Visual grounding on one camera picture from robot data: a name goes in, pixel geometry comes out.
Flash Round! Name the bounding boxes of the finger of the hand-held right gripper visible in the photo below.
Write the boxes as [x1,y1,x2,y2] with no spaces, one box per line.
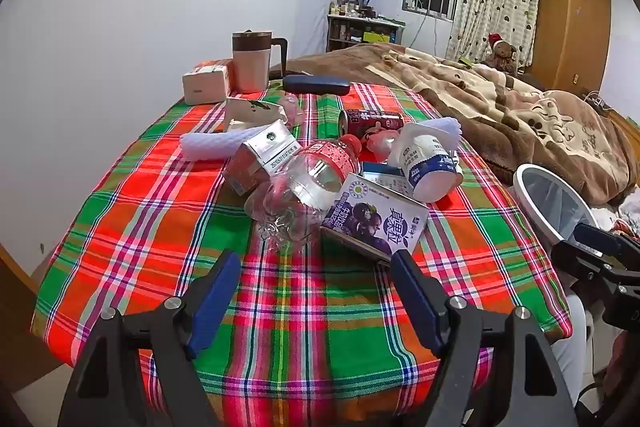
[550,239,640,295]
[572,222,640,258]

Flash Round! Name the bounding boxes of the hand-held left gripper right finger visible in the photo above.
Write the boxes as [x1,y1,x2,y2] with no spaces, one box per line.
[391,251,581,427]

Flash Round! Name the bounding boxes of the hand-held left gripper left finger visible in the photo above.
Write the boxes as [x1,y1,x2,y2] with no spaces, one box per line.
[57,249,243,427]

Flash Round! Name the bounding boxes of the white round trash bin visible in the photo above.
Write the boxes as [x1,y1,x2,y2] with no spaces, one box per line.
[512,163,598,258]

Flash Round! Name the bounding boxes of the purple milk carton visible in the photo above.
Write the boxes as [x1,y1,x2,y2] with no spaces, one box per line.
[320,173,431,264]

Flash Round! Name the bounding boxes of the blue white carton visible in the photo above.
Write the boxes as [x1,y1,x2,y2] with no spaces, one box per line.
[360,161,416,198]

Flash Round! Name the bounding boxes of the white yogurt cup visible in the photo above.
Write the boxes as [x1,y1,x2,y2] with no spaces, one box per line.
[389,122,465,202]

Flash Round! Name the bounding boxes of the red milk carton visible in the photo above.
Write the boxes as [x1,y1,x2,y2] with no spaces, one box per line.
[221,119,301,198]

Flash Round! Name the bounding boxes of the clear plastic bottle red label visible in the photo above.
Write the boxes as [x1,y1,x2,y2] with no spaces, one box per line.
[245,134,363,253]

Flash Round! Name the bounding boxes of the long white foam net sleeve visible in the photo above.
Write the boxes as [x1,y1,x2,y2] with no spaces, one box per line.
[179,122,281,162]

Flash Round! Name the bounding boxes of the red soda can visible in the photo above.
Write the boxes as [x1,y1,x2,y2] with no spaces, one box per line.
[339,108,405,138]

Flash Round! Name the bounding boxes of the white paper bag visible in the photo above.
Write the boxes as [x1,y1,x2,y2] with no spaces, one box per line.
[222,97,291,132]

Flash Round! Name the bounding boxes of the grey bin liner bag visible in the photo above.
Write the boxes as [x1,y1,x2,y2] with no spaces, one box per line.
[522,169,593,245]

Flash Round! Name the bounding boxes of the red green plaid tablecloth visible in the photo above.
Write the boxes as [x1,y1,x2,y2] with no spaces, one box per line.
[31,79,573,427]

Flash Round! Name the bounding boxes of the brown beige fleece blanket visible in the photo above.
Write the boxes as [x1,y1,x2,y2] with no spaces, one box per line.
[270,44,640,208]

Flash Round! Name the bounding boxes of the brown teddy bear red hat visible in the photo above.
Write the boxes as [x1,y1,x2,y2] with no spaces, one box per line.
[482,32,521,75]

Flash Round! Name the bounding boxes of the wooden wardrobe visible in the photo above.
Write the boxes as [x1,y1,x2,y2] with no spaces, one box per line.
[525,0,613,98]

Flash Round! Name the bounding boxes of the clear plastic bag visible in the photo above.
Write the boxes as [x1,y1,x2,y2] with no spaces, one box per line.
[277,93,306,128]

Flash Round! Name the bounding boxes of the white orange tissue box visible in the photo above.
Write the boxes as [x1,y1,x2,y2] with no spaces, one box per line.
[182,59,236,105]

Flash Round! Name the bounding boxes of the dark blue glasses case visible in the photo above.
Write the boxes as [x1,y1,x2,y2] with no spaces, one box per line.
[282,75,351,96]

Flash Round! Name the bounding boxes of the brown and white lidded mug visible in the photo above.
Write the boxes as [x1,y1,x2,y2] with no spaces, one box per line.
[231,29,289,94]

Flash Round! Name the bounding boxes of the patterned white curtain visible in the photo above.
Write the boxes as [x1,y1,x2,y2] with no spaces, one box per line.
[445,0,543,68]

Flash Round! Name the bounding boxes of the cluttered white shelf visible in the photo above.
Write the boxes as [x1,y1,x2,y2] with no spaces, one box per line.
[326,13,405,54]

